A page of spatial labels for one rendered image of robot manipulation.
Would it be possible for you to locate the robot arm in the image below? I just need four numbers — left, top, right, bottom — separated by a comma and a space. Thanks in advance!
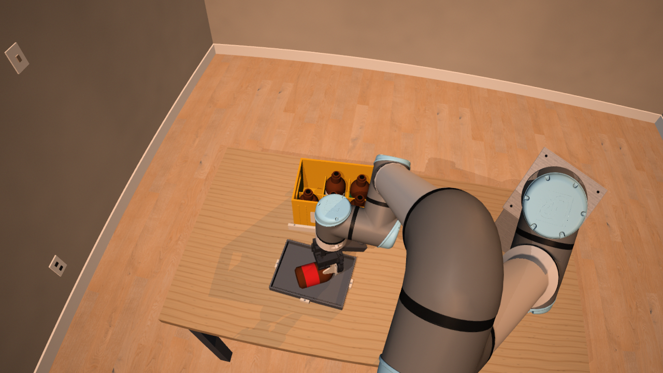
314, 154, 587, 373

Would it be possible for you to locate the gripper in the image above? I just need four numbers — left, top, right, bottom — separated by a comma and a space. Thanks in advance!
311, 238, 344, 276

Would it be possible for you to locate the yellow bottle crate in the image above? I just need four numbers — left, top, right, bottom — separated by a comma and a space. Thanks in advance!
292, 158, 372, 226

